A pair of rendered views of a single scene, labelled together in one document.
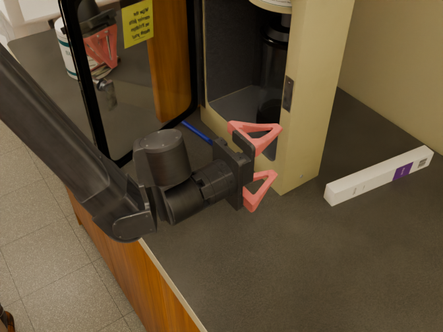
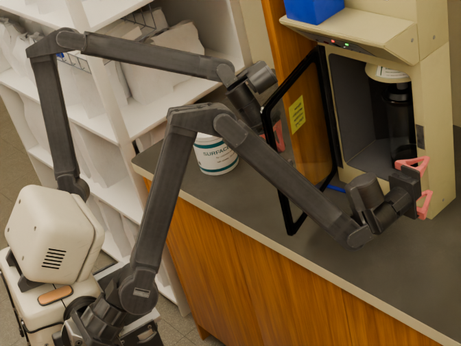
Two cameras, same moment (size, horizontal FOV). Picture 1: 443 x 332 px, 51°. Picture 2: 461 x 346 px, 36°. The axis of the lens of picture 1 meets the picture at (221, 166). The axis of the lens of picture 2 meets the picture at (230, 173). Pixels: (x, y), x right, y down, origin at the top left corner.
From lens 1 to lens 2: 97 cm
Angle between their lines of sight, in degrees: 10
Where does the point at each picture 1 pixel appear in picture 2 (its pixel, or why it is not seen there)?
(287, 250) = (452, 255)
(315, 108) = (441, 142)
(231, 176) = (407, 194)
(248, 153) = (416, 176)
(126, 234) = (356, 244)
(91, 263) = not seen: outside the picture
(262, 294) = (444, 286)
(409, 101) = not seen: outside the picture
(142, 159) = (356, 193)
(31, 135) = (295, 193)
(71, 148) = (317, 195)
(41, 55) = not seen: hidden behind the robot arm
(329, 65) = (444, 109)
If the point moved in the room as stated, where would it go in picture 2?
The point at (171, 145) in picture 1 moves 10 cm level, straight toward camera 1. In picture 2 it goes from (372, 180) to (394, 207)
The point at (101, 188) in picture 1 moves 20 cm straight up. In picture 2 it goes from (337, 216) to (324, 136)
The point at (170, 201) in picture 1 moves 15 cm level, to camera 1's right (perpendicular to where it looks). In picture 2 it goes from (377, 216) to (446, 199)
